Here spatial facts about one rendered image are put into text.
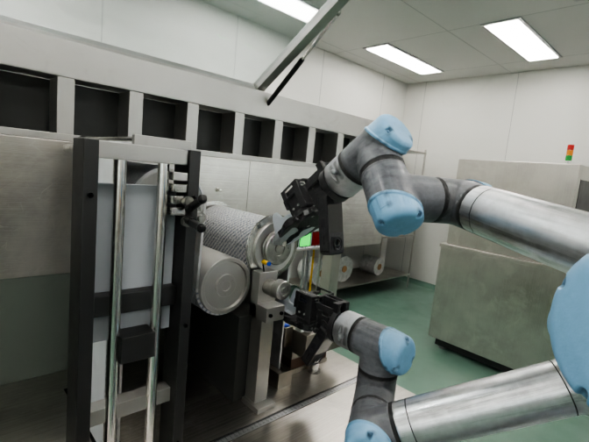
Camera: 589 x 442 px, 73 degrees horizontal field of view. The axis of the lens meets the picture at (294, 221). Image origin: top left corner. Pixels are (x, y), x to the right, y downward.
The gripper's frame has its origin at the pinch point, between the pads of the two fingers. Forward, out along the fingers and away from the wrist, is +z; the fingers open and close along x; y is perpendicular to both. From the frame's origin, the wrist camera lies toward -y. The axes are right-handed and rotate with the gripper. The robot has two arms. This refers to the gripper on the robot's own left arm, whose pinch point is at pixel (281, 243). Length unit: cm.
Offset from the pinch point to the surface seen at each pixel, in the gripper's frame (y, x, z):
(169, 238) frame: -1.0, 28.6, -6.9
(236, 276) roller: -3.0, 8.3, 8.1
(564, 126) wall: 112, -451, -6
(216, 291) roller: -5.2, 13.1, 9.4
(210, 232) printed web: 12.3, 5.2, 16.6
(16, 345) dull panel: 2, 42, 46
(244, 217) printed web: 10.3, 2.0, 6.3
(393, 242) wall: 106, -451, 247
